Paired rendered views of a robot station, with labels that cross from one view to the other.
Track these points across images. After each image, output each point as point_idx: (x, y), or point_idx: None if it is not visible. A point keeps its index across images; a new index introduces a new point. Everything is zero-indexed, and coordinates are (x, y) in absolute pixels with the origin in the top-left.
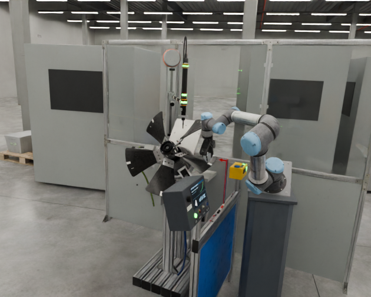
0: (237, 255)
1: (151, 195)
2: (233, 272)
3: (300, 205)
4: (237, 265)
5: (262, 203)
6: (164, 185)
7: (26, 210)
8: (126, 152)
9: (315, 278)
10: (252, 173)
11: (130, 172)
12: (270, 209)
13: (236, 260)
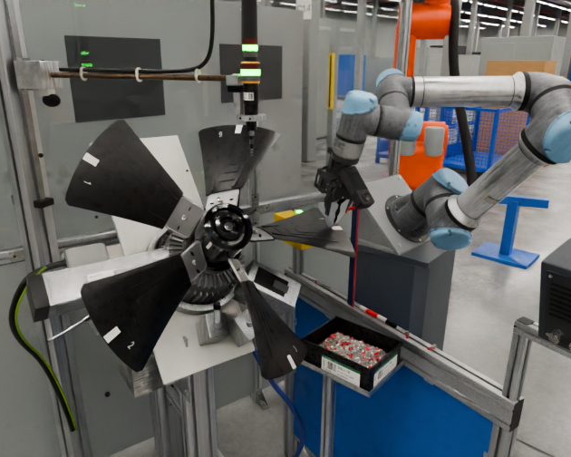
0: (234, 405)
1: (62, 407)
2: (273, 436)
3: (325, 256)
4: (259, 420)
5: (435, 264)
6: (279, 335)
7: None
8: (91, 303)
9: None
10: (486, 207)
11: (128, 363)
12: (440, 269)
13: (245, 413)
